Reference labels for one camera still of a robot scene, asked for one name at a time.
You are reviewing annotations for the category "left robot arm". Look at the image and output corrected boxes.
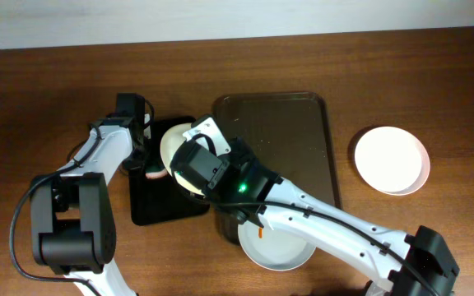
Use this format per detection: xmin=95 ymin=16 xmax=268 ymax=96
xmin=27 ymin=93 xmax=154 ymax=295

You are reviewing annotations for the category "brown serving tray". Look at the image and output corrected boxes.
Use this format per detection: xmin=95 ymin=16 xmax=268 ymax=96
xmin=211 ymin=91 xmax=342 ymax=247

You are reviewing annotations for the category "white plate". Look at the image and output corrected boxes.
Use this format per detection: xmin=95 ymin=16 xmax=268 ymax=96
xmin=238 ymin=222 xmax=316 ymax=271
xmin=160 ymin=123 xmax=204 ymax=197
xmin=353 ymin=126 xmax=430 ymax=196

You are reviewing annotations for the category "white plate top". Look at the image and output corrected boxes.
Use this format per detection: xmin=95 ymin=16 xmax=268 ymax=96
xmin=160 ymin=123 xmax=204 ymax=197

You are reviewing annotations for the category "white plate bottom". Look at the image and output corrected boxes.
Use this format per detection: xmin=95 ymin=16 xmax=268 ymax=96
xmin=238 ymin=222 xmax=316 ymax=271

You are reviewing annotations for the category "green and pink sponge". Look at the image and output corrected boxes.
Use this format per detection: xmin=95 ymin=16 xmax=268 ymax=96
xmin=145 ymin=162 xmax=168 ymax=179

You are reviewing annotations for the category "black small tray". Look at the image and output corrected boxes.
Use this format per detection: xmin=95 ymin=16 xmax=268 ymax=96
xmin=128 ymin=116 xmax=210 ymax=226

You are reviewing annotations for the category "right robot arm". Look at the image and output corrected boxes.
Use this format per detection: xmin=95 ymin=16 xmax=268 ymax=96
xmin=199 ymin=136 xmax=460 ymax=295

